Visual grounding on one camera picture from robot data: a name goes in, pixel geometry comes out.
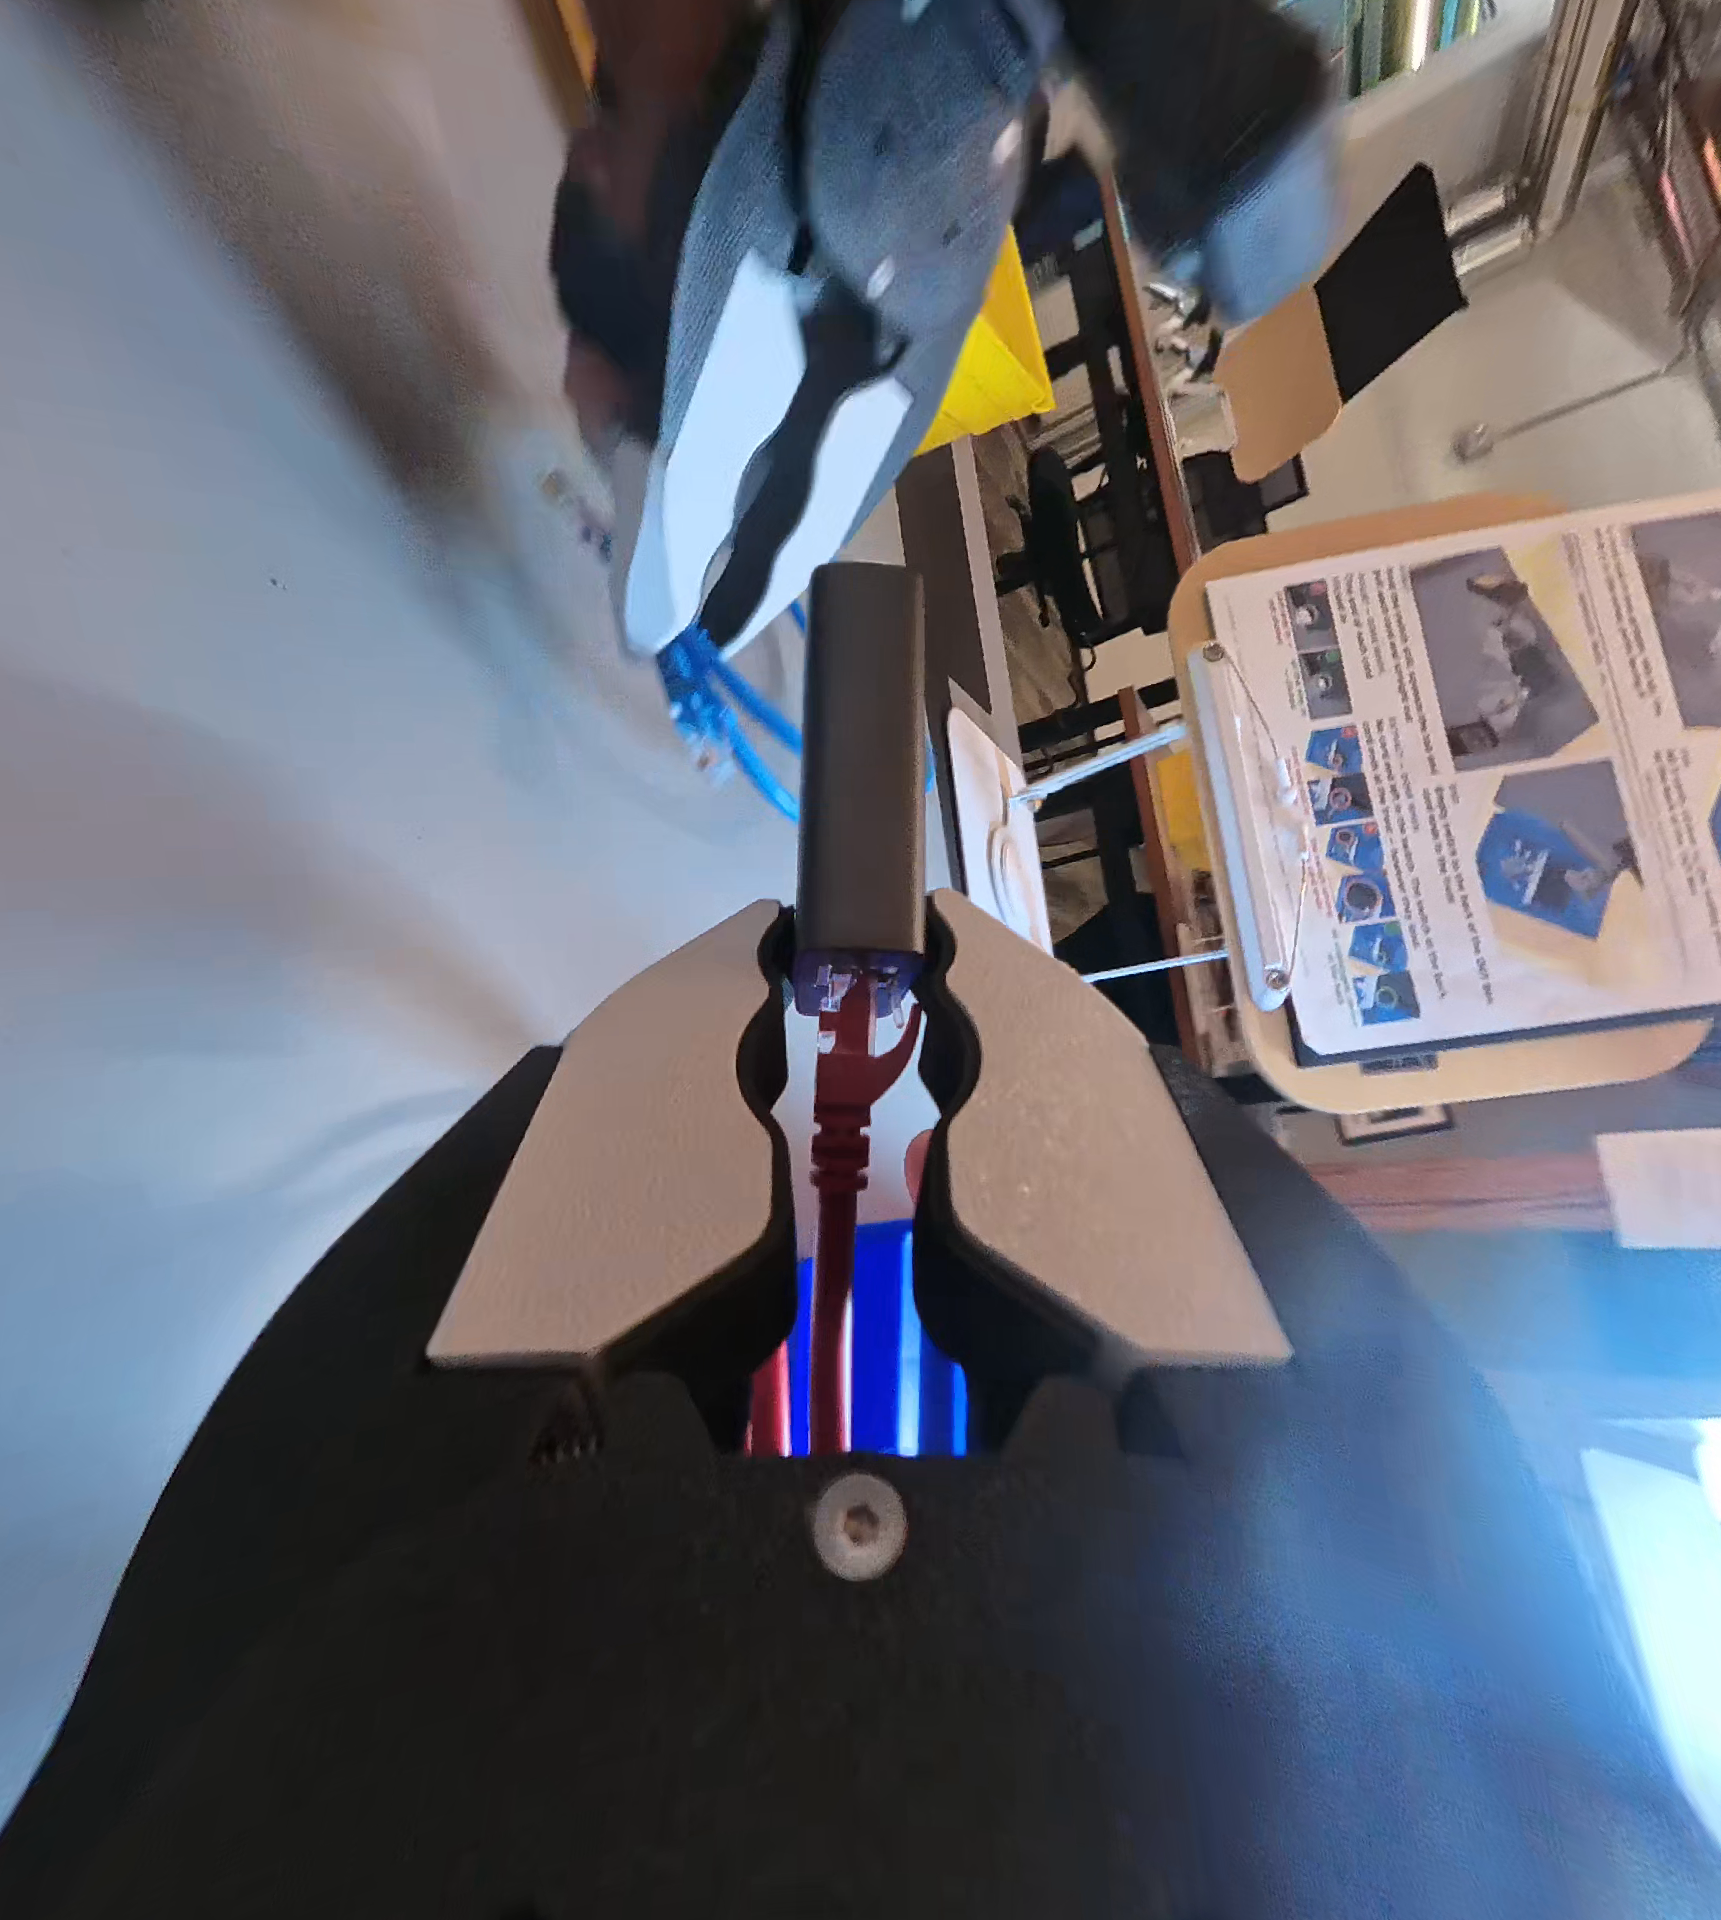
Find dark grey ethernet coupler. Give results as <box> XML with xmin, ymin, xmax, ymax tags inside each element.
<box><xmin>794</xmin><ymin>564</ymin><xmax>934</xmax><ymax>961</ymax></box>

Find yellow plastic bin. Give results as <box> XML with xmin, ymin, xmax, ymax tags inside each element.
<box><xmin>912</xmin><ymin>224</ymin><xmax>1057</xmax><ymax>456</ymax></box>

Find clear acrylic sheet holder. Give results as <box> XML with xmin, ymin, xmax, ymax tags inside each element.
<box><xmin>1187</xmin><ymin>641</ymin><xmax>1335</xmax><ymax>1009</ymax></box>

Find black office chair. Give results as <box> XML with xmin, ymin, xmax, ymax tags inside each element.
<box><xmin>1003</xmin><ymin>446</ymin><xmax>1108</xmax><ymax>648</ymax></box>

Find white rounded tray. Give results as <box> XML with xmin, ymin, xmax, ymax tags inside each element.
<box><xmin>942</xmin><ymin>703</ymin><xmax>1057</xmax><ymax>961</ymax></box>

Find black and wooden chair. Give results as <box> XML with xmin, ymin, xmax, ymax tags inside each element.
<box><xmin>1212</xmin><ymin>162</ymin><xmax>1472</xmax><ymax>486</ymax></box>

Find blue ethernet cable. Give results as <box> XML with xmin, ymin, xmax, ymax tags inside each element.
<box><xmin>655</xmin><ymin>596</ymin><xmax>941</xmax><ymax>829</ymax></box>

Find printed instruction sheet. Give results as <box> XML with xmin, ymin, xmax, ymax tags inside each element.
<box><xmin>1203</xmin><ymin>476</ymin><xmax>1721</xmax><ymax>1063</ymax></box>

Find clipboard with instruction sheet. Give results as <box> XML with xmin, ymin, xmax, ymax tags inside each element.
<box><xmin>1166</xmin><ymin>491</ymin><xmax>1721</xmax><ymax>1120</ymax></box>

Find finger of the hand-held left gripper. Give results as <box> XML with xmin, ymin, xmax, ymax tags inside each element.
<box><xmin>617</xmin><ymin>245</ymin><xmax>813</xmax><ymax>658</ymax></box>
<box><xmin>707</xmin><ymin>373</ymin><xmax>925</xmax><ymax>658</ymax></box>

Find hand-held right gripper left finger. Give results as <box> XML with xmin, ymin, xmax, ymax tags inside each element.
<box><xmin>424</xmin><ymin>895</ymin><xmax>798</xmax><ymax>1451</ymax></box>

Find red ethernet cable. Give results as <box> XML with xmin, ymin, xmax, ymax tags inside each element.
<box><xmin>745</xmin><ymin>948</ymin><xmax>929</xmax><ymax>1459</ymax></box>

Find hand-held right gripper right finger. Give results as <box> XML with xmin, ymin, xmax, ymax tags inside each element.
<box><xmin>908</xmin><ymin>889</ymin><xmax>1290</xmax><ymax>1451</ymax></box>

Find white paper sheet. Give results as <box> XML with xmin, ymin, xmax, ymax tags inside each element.
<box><xmin>1594</xmin><ymin>1124</ymin><xmax>1721</xmax><ymax>1254</ymax></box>

